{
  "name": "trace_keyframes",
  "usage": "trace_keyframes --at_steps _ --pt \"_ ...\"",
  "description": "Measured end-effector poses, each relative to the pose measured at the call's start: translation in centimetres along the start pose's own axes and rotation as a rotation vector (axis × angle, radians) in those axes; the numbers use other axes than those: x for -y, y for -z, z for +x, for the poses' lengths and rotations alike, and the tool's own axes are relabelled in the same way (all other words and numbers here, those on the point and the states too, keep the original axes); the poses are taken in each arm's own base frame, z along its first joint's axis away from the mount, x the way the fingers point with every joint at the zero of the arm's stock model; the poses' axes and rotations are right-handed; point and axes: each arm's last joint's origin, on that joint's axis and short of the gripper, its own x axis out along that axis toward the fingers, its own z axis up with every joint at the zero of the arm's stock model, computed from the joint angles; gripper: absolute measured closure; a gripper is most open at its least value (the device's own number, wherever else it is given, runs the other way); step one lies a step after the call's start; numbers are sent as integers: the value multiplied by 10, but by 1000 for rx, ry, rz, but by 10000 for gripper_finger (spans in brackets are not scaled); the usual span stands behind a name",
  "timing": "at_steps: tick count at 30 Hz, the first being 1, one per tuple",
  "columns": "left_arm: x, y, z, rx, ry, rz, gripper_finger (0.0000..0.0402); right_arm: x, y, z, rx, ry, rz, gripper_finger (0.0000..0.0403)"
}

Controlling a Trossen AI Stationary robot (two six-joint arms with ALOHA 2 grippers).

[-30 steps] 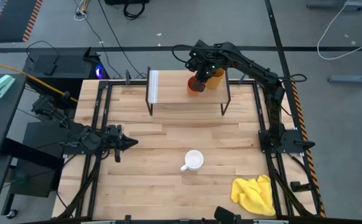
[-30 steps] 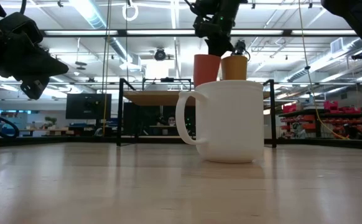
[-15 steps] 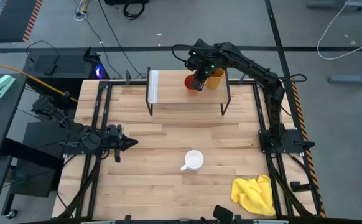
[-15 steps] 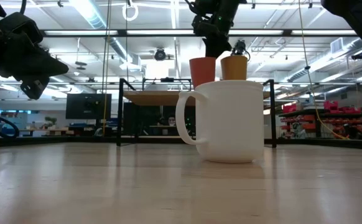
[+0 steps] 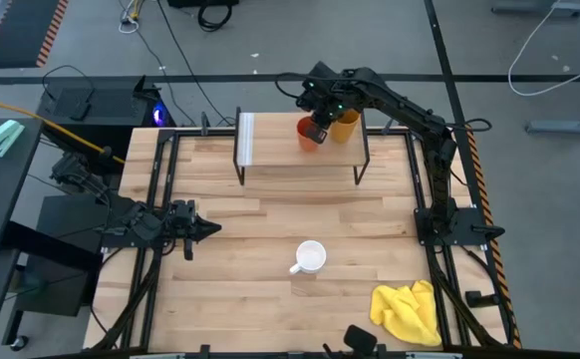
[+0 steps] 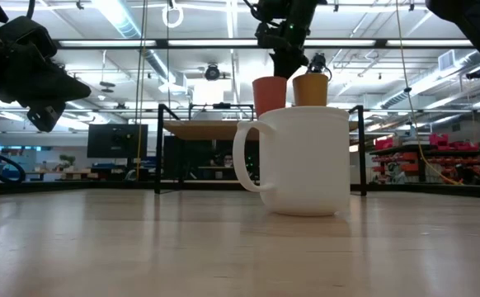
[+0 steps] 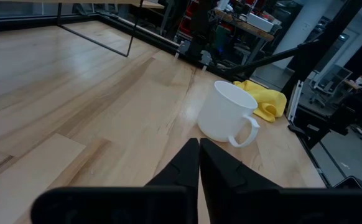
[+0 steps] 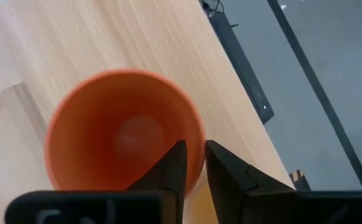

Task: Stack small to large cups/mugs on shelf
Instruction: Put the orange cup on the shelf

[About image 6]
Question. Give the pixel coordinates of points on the round black ceiling fixture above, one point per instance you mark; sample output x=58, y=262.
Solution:
x=212, y=72

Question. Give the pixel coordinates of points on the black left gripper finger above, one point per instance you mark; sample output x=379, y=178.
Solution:
x=77, y=91

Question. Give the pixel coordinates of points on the black wall monitor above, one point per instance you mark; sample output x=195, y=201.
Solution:
x=116, y=140

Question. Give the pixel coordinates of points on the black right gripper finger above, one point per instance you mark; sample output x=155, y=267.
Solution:
x=288, y=65

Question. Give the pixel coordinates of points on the wooden shelf with black legs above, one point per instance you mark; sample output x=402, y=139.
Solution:
x=207, y=130

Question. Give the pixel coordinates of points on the yellow plastic cup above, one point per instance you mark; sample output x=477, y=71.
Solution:
x=310, y=90

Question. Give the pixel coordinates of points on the small potted plant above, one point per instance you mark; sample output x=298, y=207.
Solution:
x=67, y=161

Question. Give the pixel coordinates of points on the person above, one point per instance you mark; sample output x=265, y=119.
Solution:
x=228, y=160

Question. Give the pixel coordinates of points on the rack with red bins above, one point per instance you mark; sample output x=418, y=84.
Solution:
x=429, y=156

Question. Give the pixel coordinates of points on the white ceramic mug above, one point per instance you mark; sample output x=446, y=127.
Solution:
x=306, y=165

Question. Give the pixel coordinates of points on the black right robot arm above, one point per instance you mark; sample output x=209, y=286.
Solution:
x=475, y=24

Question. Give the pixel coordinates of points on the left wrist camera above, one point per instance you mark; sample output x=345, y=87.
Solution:
x=25, y=37

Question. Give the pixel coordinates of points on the black aluminium table frame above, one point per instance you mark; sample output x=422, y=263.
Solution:
x=161, y=43

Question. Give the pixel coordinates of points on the orange plastic cup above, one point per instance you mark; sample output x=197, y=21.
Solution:
x=269, y=97

